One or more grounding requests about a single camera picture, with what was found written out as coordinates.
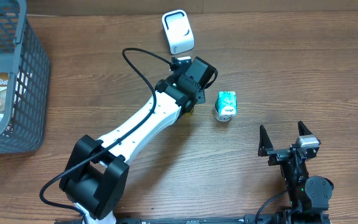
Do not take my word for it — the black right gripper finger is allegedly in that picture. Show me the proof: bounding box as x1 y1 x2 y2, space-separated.
298 121 313 136
258 125 274 157

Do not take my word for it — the yellow Vim bottle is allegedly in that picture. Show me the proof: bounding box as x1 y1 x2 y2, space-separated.
183 108 194 117

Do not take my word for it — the green tissue pack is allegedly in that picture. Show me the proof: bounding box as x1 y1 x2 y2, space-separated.
216 91 237 116

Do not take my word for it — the green white Knorr jar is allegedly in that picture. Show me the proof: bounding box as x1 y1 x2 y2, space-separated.
214 105 236 122

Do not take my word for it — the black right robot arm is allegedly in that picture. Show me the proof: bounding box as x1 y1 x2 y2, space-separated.
254 121 334 224

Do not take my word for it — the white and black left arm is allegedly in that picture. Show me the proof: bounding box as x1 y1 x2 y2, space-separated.
59 57 218 223

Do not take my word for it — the white barcode scanner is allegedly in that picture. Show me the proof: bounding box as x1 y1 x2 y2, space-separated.
162 9 195 55

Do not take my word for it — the grey plastic mesh basket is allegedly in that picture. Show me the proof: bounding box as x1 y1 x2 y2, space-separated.
0 0 50 154

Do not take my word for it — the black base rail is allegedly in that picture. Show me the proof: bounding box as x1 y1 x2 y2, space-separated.
54 214 331 224

